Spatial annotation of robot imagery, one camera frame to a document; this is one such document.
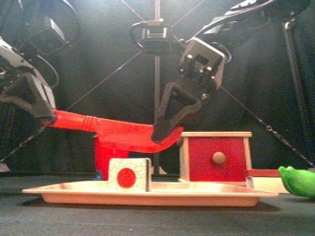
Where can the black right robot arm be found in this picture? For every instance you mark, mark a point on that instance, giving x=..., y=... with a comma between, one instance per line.
x=254, y=15

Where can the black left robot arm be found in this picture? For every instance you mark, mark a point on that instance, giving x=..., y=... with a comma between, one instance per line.
x=13, y=18

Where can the toy sushi roll red centre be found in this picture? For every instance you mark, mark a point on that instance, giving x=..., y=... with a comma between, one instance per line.
x=126, y=177

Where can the red wooden box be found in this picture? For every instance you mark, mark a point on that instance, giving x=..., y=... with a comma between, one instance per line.
x=216, y=158

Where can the red plastic block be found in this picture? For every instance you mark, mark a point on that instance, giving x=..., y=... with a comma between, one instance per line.
x=107, y=158

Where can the pink plastic tray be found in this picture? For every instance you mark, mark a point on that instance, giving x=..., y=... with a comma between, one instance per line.
x=165, y=195

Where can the green plastic toy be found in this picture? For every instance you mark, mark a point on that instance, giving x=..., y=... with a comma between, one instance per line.
x=300, y=182

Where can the vertical metal frame pole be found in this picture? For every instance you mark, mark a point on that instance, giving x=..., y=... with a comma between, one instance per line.
x=157, y=70

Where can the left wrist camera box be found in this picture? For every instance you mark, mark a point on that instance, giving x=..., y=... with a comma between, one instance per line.
x=46, y=37

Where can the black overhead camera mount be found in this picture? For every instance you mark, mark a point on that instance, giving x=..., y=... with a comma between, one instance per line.
x=155, y=37

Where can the black slanted frame pole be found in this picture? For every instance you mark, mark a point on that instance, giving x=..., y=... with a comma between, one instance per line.
x=296, y=92

